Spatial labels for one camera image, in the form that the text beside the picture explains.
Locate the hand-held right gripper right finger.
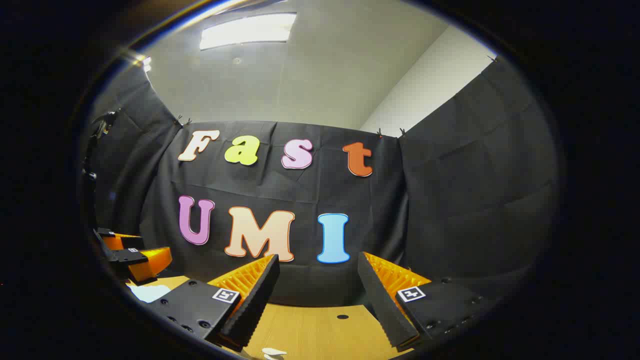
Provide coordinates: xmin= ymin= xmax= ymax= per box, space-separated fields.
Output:
xmin=356 ymin=251 xmax=497 ymax=350

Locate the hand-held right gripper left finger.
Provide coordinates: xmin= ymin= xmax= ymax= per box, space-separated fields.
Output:
xmin=145 ymin=253 xmax=281 ymax=352

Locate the light blue suitcase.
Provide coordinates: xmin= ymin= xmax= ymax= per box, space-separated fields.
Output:
xmin=125 ymin=282 xmax=173 ymax=304

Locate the black backdrop cloth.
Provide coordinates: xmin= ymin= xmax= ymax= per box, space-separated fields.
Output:
xmin=82 ymin=55 xmax=561 ymax=308

